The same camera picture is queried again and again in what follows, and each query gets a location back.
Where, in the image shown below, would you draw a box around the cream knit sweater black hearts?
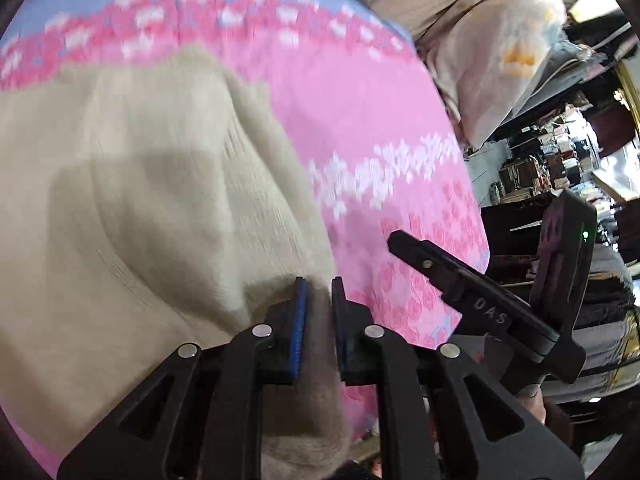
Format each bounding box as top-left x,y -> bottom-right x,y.
1,48 -> 349,479

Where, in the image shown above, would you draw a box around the cluttered dark shelf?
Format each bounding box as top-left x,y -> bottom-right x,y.
482,8 -> 639,403

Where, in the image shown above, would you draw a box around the pink blue floral bedspread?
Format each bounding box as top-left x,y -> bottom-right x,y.
0,0 -> 492,478

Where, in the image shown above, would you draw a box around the floral pillow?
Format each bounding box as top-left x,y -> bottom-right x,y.
416,0 -> 566,148

